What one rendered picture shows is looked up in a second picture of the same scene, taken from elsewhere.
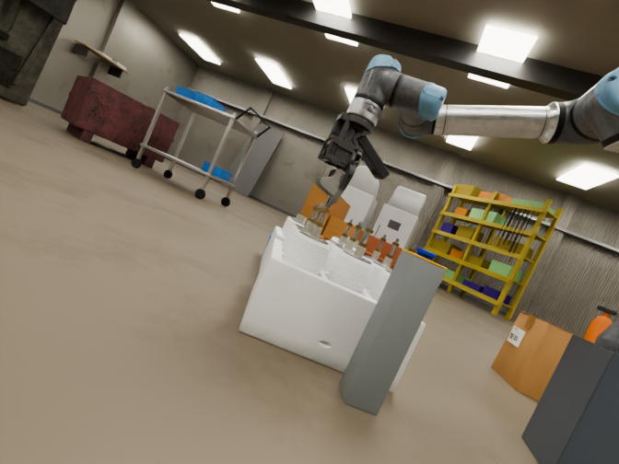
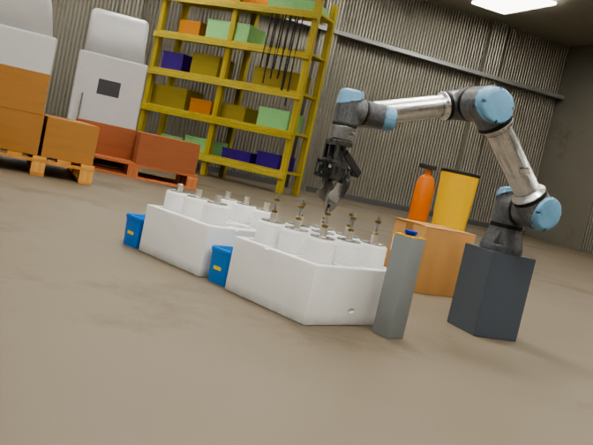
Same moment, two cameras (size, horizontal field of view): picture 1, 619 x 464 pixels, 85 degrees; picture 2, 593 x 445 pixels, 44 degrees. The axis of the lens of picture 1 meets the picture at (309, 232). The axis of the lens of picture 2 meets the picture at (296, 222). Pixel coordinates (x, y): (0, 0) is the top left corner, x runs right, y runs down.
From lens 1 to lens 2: 1.67 m
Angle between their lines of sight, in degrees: 37
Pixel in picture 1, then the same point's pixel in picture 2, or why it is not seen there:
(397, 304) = (407, 269)
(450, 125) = not seen: hidden behind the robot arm
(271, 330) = (321, 316)
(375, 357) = (400, 305)
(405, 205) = (119, 47)
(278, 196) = not seen: outside the picture
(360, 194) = (27, 39)
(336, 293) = (354, 273)
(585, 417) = (485, 293)
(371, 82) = (351, 114)
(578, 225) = (353, 19)
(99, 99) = not seen: outside the picture
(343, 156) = (340, 173)
